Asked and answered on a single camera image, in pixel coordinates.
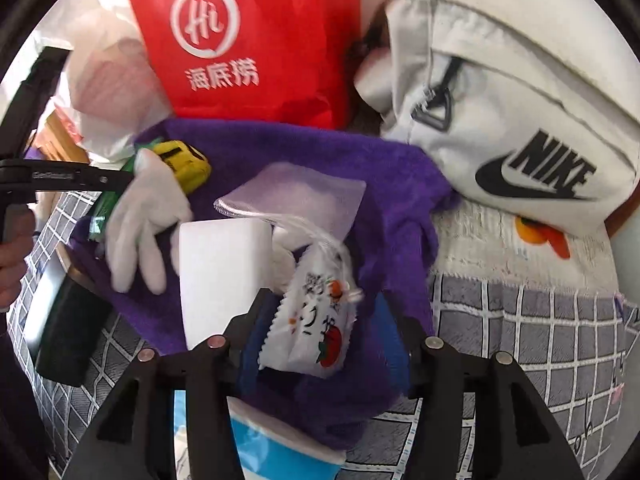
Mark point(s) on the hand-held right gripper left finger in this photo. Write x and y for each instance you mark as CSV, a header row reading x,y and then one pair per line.
x,y
250,360

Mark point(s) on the black box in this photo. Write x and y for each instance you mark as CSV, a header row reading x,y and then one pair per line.
x,y
70,340

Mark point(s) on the brown wooden door frame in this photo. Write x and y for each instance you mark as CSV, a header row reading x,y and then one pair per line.
x,y
622,222

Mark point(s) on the wooden headboard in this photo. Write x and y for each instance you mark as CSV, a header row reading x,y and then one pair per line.
x,y
52,145

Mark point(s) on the purple towel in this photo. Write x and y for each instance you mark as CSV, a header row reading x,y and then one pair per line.
x,y
390,185

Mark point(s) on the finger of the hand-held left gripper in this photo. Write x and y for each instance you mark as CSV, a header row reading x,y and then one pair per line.
x,y
110,180

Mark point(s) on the small green packet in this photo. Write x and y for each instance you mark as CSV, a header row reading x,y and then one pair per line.
x,y
107,200

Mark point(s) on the white printed sachet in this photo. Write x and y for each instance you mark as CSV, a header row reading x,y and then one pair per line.
x,y
310,330

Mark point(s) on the white plastic bag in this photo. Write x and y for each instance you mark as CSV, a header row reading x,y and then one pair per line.
x,y
115,80

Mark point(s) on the grey waist bag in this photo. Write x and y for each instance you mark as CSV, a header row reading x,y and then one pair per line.
x,y
500,85

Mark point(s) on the white sponge block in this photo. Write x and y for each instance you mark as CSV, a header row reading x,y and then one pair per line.
x,y
220,270

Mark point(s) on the person's left hand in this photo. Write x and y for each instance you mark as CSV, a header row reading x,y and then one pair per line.
x,y
15,270

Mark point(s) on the red paper bag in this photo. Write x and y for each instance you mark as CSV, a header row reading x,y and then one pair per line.
x,y
300,35

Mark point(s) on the grey checked blanket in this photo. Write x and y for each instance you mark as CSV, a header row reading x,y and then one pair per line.
x,y
525,320

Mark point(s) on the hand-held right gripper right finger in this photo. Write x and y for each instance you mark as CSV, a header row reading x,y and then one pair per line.
x,y
395,350

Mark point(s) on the blue tissue pack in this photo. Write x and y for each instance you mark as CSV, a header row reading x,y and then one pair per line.
x,y
280,445

